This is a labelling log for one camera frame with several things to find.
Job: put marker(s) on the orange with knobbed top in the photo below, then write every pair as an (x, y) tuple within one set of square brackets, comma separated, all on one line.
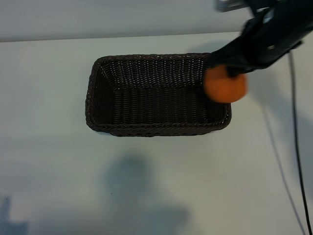
[(220, 90)]

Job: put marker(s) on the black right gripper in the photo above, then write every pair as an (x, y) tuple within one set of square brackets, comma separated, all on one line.
[(264, 44)]

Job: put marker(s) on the dark brown wicker basket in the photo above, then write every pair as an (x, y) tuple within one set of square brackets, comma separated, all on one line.
[(146, 102)]

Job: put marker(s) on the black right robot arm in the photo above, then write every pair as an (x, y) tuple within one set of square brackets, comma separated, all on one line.
[(293, 14)]

